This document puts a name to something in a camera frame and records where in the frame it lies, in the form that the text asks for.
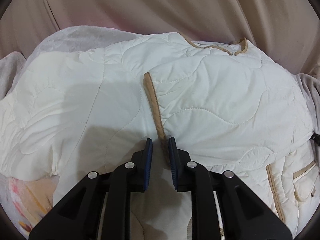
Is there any cream quilted jacket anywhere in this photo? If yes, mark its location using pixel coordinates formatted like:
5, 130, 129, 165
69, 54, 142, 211
1, 33, 319, 239

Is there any grey floral fleece blanket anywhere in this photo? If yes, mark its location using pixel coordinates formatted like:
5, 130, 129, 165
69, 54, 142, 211
1, 26, 319, 239

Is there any beige backdrop curtain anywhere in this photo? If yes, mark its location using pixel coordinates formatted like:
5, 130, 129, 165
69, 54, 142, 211
1, 0, 319, 76

